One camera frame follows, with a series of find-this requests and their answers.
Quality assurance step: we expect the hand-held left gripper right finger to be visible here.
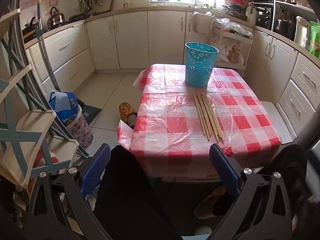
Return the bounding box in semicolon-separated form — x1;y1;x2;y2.
209;143;298;240

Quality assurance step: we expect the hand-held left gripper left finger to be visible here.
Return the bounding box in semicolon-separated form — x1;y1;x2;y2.
26;143;113;240

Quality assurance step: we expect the bundle of wooden chopsticks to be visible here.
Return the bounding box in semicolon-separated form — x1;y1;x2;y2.
193;92;225;144

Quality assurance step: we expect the blue perforated floral bucket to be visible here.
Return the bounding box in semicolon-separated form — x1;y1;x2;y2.
185;42;220;88

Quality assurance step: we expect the floral trash bin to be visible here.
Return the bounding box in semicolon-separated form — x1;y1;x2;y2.
64;105;94;148

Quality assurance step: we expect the yellow patterned slipper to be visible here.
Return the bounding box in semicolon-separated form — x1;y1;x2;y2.
194;187;236;218
119;102;138;126

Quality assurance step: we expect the dark floor mat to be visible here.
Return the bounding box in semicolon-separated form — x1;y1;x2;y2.
80;104;102;124

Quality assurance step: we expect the white stool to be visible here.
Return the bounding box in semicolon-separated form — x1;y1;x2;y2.
259;100;298;144

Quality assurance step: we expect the red white checked tablecloth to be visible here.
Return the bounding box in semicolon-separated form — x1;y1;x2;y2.
117;64;282;178

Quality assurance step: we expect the blue plastic bag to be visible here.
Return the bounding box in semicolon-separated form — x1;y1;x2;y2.
48;91;80;127

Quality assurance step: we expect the beige blue folding rack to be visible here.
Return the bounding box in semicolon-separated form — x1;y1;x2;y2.
0;9;80;188

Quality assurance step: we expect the cream door cabinet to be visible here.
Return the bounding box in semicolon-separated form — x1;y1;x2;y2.
244;29;299;105
84;9;215;72

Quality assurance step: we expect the white plastic bag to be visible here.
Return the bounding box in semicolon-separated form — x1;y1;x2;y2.
219;44;232;63

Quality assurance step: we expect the red printed plastic bag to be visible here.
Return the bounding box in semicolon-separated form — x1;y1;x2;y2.
229;44;244;64

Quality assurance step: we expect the cream drawer cabinet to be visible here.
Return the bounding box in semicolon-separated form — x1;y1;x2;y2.
277;52;320;137
29;22;97;94

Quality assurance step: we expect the white trolley cart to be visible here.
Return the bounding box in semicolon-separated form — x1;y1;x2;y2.
209;19;254;77

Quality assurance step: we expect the clear plastic bag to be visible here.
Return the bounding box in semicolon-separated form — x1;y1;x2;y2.
216;18;253;37

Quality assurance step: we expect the white hanging bin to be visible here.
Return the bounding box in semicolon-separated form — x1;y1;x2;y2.
190;11;217;34

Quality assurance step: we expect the black wok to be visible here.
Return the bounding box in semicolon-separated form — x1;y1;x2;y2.
22;17;40;43

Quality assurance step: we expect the black frying pan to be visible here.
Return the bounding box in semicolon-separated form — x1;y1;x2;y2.
69;14;89;23

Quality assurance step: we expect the black cooking pot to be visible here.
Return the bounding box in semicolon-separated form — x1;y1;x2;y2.
274;19;297;39

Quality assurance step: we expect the steel kettle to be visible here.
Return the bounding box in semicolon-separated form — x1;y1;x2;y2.
47;7;66;28

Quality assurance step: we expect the black toaster oven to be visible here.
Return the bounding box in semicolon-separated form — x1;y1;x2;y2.
250;2;274;32

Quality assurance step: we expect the white cutting board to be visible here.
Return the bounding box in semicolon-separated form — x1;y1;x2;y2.
246;5;257;25

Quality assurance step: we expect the white thermos jug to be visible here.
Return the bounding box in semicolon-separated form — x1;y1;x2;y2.
295;16;310;48

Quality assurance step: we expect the green packet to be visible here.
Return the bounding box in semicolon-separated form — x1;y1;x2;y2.
309;21;320;59

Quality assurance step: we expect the kitchen utensil rack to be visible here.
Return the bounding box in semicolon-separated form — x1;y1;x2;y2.
77;0;115;14

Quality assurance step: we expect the stack of pans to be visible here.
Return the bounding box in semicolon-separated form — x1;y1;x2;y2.
224;0;250;20

